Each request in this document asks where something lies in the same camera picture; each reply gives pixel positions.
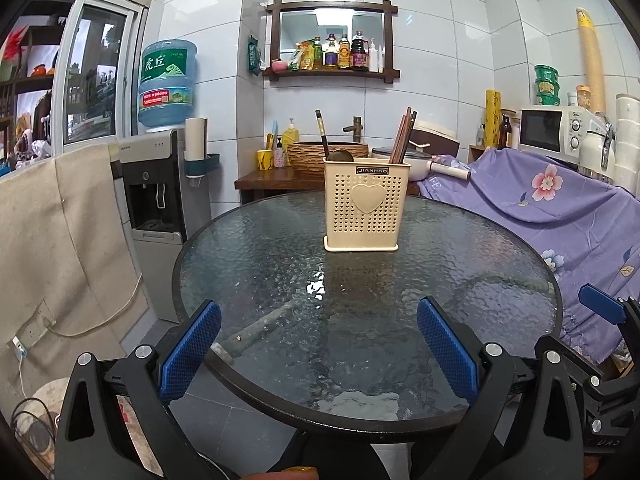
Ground wooden handled metal spoon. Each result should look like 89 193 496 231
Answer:
314 109 331 160

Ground purple floral cloth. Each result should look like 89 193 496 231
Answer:
417 147 640 366

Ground yellow dish soap bottle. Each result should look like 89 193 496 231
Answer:
281 117 301 148

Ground white microwave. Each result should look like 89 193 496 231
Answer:
517 105 601 171

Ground black cables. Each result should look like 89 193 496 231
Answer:
10 397 58 461

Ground bronze faucet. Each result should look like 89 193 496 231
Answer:
342 116 365 143

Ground grey water dispenser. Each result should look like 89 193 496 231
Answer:
111 127 213 323

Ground yellow green packet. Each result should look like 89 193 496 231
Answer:
289 42 311 71

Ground blue water jug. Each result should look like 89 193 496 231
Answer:
137 39 198 132

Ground woven pattern basin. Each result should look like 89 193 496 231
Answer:
286 141 370 177

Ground white wall socket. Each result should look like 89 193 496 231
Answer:
17 305 56 348

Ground stack of white cups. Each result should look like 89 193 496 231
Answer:
614 92 640 191

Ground dark soy sauce bottle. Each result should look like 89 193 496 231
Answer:
349 31 368 71

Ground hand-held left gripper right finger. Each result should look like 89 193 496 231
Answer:
416 296 586 480

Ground white electric kettle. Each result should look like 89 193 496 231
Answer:
577 115 618 183

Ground aluminium sliding window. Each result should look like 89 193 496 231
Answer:
0 0 151 161

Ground beige cloth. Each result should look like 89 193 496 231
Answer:
0 142 146 411

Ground teal wall holder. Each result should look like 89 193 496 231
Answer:
184 152 221 177

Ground cream plastic utensil holder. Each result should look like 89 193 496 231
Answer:
322 156 401 252

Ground dark wooden side table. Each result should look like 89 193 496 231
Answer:
234 167 421 206

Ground dark wooden display shelf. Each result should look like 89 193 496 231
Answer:
0 25 66 161

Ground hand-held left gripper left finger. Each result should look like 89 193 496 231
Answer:
54 299 223 480

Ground brown white rice cooker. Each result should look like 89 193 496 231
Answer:
410 120 460 158

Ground green hanging packet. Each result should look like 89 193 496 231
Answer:
246 35 268 73

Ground wooden framed mirror shelf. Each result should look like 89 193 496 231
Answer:
261 0 402 86

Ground person's left hand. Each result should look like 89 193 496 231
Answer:
250 466 321 480

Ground red paper decoration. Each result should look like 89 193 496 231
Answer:
4 25 26 61

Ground yellow wrap roll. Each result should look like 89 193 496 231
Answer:
484 89 502 148

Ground white power cable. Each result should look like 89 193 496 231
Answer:
47 260 143 338

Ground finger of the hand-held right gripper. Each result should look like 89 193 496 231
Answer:
578 284 640 346
534 334 627 397

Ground white paper roll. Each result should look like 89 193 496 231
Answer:
184 116 208 161

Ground purple label bottle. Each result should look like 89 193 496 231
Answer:
322 32 340 69

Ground white pot with glass lid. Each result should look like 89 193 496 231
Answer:
371 146 472 181

